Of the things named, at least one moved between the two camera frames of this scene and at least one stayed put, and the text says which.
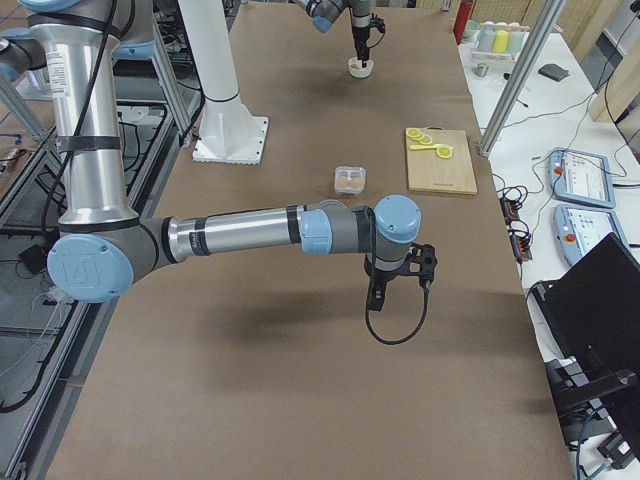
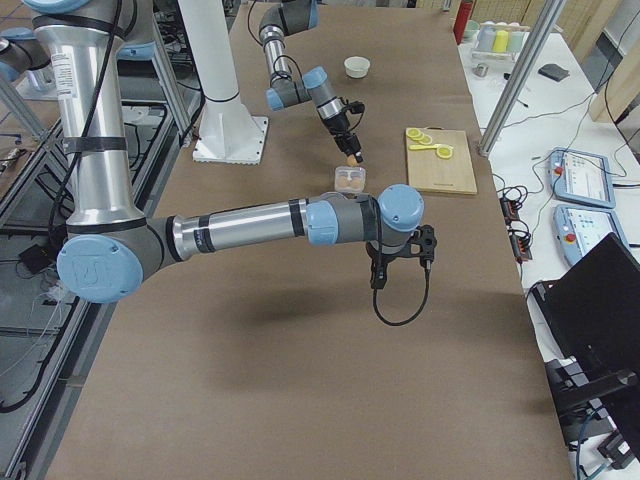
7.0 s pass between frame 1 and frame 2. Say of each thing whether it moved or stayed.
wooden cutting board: stayed
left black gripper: moved
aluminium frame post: stayed
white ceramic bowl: stayed
